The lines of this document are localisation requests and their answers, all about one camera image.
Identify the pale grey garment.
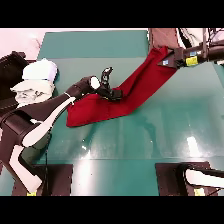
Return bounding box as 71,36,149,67
181,28,205,48

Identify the white garment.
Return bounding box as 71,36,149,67
21,58,59,83

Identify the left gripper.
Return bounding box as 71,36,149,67
97,85,124,103

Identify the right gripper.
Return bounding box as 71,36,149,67
158,47,187,70

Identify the red T-shirt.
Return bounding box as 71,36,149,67
65,45,180,128

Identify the beige grey garment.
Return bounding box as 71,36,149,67
10,79,56,105

